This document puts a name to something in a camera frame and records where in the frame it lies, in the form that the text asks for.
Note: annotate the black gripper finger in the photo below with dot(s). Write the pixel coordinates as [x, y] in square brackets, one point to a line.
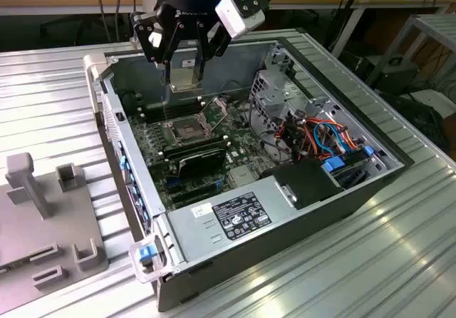
[215, 40]
[146, 36]

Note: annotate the silver CPU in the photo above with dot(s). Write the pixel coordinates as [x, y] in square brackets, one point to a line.
[183, 77]

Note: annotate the black RAM slot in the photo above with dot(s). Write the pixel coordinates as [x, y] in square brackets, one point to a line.
[160, 111]
[160, 116]
[160, 107]

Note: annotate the CPU socket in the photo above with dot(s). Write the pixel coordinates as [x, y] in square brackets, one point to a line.
[189, 130]

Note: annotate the black expansion slot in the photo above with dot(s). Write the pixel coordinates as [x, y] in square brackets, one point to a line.
[196, 197]
[194, 188]

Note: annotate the metal drive cage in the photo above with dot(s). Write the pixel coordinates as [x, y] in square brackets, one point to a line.
[270, 104]

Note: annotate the green motherboard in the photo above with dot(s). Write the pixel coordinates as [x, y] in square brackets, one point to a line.
[246, 136]

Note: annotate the black graphics card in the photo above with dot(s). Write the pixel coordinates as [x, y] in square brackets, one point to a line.
[199, 161]

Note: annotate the silver chipset heatsink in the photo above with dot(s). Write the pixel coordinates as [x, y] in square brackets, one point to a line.
[242, 175]

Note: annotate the black plastic shroud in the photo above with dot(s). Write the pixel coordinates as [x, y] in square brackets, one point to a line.
[306, 182]

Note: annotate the hard disk in blue carrier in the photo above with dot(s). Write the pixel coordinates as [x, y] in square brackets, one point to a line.
[333, 164]

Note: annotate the small blue clip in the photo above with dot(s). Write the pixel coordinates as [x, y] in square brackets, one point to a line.
[368, 150]

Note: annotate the grey power supply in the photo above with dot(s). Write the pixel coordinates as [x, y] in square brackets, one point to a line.
[199, 232]

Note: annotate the grey PC case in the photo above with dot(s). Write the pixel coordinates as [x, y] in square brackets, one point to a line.
[249, 252]

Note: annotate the blue case latch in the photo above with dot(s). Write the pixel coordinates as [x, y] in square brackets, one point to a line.
[146, 254]

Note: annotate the grey metal shelf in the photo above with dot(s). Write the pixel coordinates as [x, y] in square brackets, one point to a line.
[438, 25]

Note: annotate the grey parts rack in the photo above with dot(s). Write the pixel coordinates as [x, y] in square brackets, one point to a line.
[35, 232]

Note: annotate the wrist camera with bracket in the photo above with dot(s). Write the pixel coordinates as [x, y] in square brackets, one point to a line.
[235, 18]

